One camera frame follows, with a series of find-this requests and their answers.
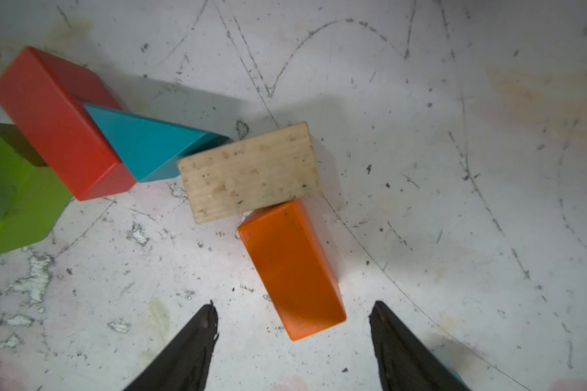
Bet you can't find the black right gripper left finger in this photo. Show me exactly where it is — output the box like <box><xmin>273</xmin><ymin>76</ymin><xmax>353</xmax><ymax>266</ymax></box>
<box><xmin>126</xmin><ymin>303</ymin><xmax>218</xmax><ymax>391</ymax></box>

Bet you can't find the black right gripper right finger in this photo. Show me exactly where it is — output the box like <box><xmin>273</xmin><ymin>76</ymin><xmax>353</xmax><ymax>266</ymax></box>
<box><xmin>369</xmin><ymin>301</ymin><xmax>469</xmax><ymax>391</ymax></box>

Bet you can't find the orange rectangular block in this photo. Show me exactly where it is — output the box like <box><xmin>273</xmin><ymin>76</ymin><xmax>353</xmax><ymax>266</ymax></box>
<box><xmin>237</xmin><ymin>200</ymin><xmax>347</xmax><ymax>341</ymax></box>

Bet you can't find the natural wood rectangular block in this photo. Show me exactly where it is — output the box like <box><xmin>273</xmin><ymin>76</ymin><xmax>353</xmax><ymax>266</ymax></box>
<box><xmin>177</xmin><ymin>122</ymin><xmax>321</xmax><ymax>224</ymax></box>

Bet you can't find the green rectangular block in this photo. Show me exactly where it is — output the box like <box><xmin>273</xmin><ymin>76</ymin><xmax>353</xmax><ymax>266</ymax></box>
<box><xmin>0</xmin><ymin>123</ymin><xmax>72</xmax><ymax>255</ymax></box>

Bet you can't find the red rectangular block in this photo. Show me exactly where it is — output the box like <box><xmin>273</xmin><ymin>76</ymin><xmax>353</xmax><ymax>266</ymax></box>
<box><xmin>0</xmin><ymin>47</ymin><xmax>136</xmax><ymax>201</ymax></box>

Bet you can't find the teal triangular block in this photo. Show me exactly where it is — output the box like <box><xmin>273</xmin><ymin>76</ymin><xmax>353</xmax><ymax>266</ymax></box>
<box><xmin>85</xmin><ymin>104</ymin><xmax>230</xmax><ymax>182</ymax></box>

